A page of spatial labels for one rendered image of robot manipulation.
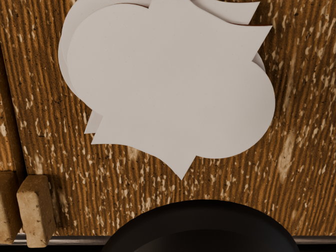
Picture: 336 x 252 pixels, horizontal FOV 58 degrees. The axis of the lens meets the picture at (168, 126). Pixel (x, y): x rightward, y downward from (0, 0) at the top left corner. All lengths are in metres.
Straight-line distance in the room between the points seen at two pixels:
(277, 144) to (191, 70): 0.11
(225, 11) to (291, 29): 0.06
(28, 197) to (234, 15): 0.20
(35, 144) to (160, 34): 0.14
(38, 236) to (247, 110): 0.20
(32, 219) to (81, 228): 0.05
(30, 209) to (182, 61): 0.17
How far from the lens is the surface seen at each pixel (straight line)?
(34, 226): 0.28
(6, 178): 0.28
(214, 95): 0.19
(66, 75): 0.22
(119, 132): 0.20
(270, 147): 0.27
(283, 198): 0.30
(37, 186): 0.27
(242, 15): 0.20
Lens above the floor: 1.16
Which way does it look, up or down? 66 degrees down
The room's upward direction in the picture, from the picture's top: 178 degrees clockwise
